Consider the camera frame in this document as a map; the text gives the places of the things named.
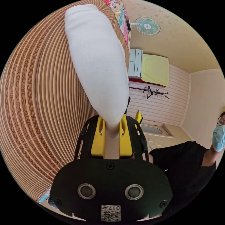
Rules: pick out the bed with woven mat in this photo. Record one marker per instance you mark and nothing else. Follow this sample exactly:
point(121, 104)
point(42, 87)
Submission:
point(40, 105)

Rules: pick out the person's body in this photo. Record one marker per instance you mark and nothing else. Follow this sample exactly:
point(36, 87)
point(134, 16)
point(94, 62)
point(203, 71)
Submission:
point(184, 168)

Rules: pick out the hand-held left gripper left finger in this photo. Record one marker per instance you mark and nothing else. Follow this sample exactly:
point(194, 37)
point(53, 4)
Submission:
point(98, 140)

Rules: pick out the beige door with oval pane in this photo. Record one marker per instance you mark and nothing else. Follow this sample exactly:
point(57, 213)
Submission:
point(158, 133)

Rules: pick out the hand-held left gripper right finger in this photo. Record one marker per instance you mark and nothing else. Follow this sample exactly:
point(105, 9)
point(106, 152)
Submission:
point(125, 142)

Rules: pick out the white long sleeve shirt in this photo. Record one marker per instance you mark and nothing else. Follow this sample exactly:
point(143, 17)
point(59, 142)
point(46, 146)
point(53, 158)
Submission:
point(98, 66)

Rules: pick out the cupboard with yellow cloth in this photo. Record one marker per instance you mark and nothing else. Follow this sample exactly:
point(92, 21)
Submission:
point(153, 70)

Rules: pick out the black coat rack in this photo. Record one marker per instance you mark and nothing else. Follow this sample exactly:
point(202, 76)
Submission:
point(149, 92)

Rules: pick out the standing fan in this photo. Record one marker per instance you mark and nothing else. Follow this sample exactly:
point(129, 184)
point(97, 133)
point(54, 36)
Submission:
point(147, 26)

